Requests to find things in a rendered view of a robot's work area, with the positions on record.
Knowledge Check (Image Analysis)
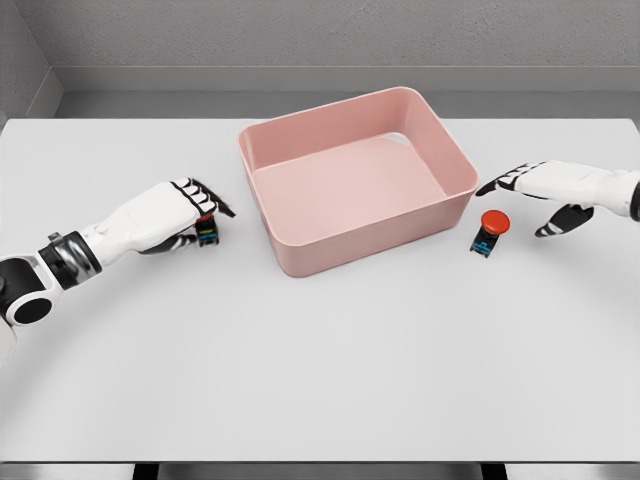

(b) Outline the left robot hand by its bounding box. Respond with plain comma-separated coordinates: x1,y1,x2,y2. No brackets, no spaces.
110,177,238,256

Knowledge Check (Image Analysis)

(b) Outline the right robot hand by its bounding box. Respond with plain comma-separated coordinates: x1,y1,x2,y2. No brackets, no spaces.
475,160,617,239

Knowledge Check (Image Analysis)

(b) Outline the pink plastic basket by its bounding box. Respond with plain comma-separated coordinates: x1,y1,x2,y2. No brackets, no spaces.
236,86,480,279

